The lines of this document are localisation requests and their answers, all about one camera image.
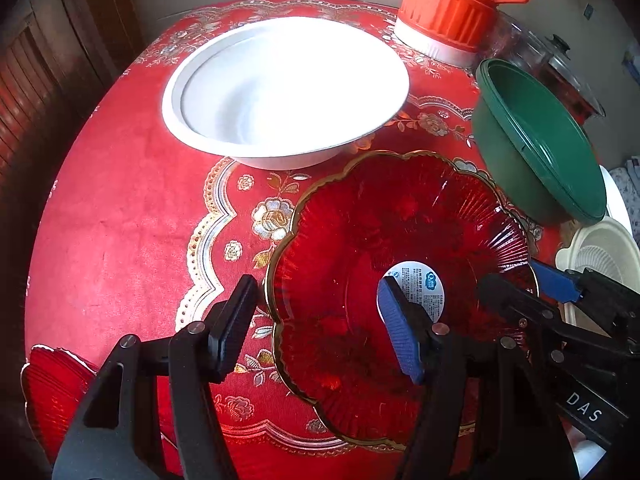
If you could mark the grey patterned cloth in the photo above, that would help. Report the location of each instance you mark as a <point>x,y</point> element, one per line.
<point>631,180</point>

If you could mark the green plastic bowl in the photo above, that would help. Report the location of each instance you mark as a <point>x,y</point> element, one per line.
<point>540,130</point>

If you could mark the red floral tablecloth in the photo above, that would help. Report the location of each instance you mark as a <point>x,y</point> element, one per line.
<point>130,210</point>

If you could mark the large white bowl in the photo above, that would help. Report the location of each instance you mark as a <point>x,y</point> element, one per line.
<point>290,95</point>

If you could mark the dark wooden door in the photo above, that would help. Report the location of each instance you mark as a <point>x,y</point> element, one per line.
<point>45,60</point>

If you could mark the cream strainer basket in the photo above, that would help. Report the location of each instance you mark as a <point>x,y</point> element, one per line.
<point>605,255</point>

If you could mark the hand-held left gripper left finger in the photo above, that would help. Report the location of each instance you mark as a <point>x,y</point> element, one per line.
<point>234,327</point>

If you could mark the large red glass plate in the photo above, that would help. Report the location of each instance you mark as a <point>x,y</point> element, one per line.
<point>350,240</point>

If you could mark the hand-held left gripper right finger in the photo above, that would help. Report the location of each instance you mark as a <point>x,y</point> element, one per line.
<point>401,332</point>

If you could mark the orange thermos flask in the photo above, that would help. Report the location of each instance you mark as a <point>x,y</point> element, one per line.
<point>450,5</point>

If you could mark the small red glass plate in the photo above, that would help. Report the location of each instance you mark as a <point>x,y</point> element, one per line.
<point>55,400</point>

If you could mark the small white bowl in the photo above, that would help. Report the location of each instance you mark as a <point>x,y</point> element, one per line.
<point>616,200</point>

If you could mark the red pot with glass lid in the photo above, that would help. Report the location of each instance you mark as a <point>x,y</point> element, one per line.
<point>565,65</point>

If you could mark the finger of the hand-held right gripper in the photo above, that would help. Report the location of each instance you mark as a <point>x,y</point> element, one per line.
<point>555,282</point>
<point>510,297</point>

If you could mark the wall poster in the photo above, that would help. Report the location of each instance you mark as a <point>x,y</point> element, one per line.
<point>632,62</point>

